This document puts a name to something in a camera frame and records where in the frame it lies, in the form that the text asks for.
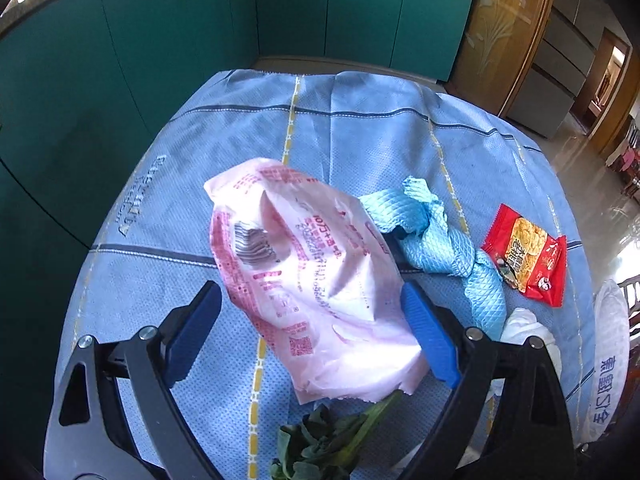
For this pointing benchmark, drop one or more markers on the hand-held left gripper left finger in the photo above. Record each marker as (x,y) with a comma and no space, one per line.
(192,330)

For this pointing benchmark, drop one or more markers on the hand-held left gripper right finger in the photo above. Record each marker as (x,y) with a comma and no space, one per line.
(430,335)

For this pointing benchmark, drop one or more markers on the light blue textured cloth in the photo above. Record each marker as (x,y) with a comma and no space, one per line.
(440,250)

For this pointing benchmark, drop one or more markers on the white plastic bag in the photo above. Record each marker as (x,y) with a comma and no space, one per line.
(522,325)

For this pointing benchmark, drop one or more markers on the red snack packet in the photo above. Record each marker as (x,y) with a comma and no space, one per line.
(530,255)

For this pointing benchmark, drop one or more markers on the pink plastic bag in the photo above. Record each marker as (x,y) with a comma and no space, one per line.
(310,270)

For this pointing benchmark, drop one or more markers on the green leafy vegetable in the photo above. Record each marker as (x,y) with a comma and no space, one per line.
(320,445)

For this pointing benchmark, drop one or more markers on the white sack with blue characters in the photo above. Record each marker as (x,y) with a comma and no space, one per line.
(607,360)

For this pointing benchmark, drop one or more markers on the blue checked tablecloth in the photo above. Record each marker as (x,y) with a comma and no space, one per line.
(350,150)

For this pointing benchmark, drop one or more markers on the wooden chairs with red cushions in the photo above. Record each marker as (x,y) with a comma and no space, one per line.
(627,160)

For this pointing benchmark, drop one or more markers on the teal lower kitchen cabinets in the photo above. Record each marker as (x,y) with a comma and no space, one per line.
(150,60)

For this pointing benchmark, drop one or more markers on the brown wooden door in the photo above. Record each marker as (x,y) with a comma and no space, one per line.
(587,95)

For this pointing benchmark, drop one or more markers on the silver refrigerator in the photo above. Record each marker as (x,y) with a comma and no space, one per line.
(555,75)

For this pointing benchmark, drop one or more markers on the wooden framed glass door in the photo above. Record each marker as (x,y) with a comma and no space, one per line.
(500,35)

